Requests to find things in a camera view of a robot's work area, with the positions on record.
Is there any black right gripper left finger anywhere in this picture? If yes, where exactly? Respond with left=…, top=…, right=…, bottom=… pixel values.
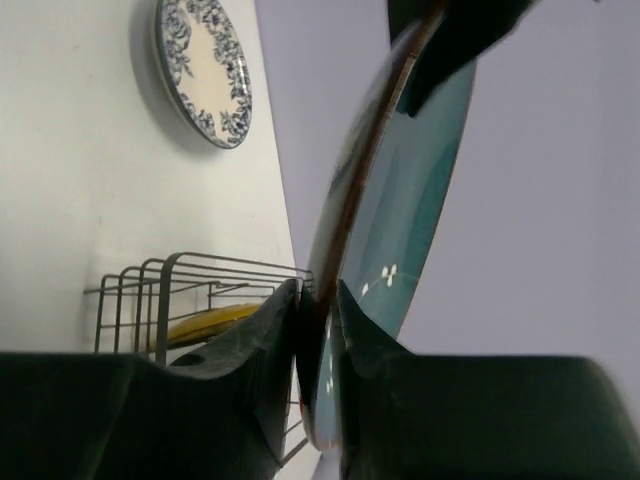
left=1, top=280, right=298, bottom=479

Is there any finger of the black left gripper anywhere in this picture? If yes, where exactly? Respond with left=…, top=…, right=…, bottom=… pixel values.
left=387, top=0, right=537, bottom=117

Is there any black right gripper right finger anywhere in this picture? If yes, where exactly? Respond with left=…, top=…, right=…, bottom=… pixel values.
left=336, top=289, right=639, bottom=479

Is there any yellow brown glazed plate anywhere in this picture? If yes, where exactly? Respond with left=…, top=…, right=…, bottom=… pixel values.
left=167, top=303, right=260, bottom=346

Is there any dark teal glazed plate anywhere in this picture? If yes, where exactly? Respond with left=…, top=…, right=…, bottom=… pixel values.
left=297, top=1, right=476, bottom=450

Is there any blue floral white plate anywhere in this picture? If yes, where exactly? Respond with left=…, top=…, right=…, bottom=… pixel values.
left=152, top=0, right=253, bottom=150

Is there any grey wire dish rack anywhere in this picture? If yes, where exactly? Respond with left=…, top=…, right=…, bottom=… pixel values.
left=80, top=252, right=312, bottom=478

